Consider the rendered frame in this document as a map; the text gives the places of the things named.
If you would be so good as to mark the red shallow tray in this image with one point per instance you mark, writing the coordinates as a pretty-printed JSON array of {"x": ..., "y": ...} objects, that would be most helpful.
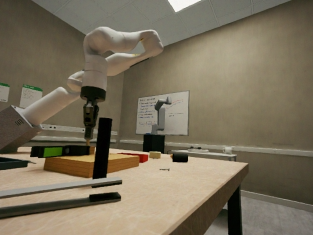
[{"x": 142, "y": 157}]

